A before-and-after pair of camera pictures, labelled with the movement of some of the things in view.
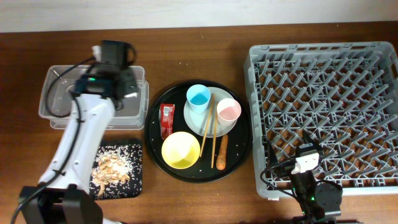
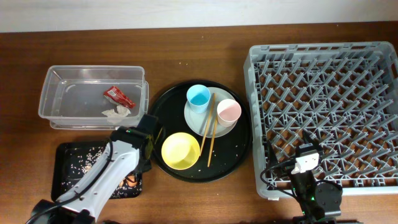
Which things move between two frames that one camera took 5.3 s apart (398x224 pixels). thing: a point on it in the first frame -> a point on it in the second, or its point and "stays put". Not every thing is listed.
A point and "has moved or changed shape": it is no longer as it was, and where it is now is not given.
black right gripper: x=272 y=160 stays put
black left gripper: x=134 y=76 -> x=145 y=168
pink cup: x=228 y=111 stays put
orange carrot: x=222 y=154 -> x=131 y=181
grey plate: x=198 y=122 stays put
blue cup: x=198 y=96 stays put
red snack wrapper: x=166 y=117 has moved or changed shape
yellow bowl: x=180 y=150 stays put
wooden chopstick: x=207 y=125 stays put
